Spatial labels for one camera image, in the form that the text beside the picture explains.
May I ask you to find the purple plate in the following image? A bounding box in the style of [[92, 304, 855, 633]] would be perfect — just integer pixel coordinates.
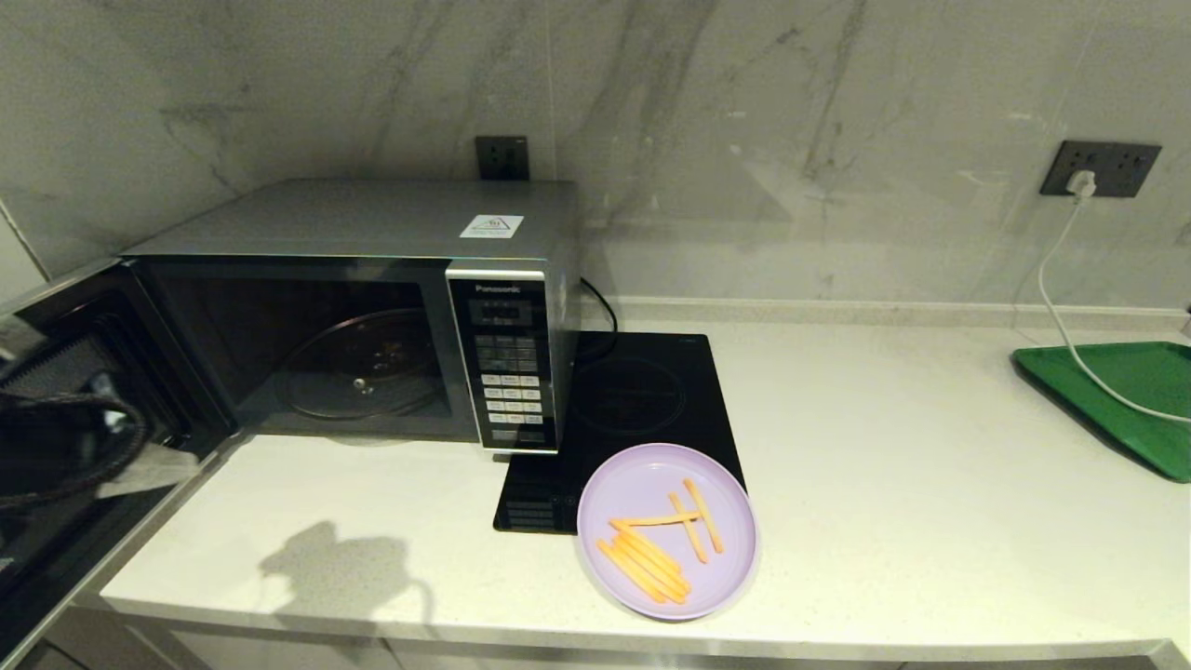
[[576, 442, 760, 622]]

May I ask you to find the silver Panasonic microwave oven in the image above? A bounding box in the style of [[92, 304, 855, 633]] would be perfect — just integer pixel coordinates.
[[121, 179, 584, 455]]

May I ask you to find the black induction cooktop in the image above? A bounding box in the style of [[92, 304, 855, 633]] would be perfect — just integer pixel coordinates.
[[493, 330, 759, 536]]

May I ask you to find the orange french fry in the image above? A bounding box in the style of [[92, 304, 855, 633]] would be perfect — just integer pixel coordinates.
[[683, 478, 725, 554], [619, 527, 692, 589], [609, 511, 702, 529], [607, 542, 686, 605], [595, 540, 668, 605], [668, 492, 709, 565], [612, 534, 690, 597]]

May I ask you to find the green plastic tray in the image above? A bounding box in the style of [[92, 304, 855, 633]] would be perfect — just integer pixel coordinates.
[[1012, 341, 1191, 482]]

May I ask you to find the small black wall outlet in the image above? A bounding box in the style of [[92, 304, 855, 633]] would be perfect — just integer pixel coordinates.
[[475, 136, 530, 181]]

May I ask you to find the white power cable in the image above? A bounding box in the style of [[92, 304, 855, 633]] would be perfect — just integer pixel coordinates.
[[1037, 193, 1191, 424]]

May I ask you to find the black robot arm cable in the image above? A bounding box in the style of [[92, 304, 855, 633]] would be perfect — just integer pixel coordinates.
[[0, 391, 152, 511]]

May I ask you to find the wide black wall outlet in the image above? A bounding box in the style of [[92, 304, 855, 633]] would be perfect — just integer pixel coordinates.
[[1040, 141, 1163, 197]]

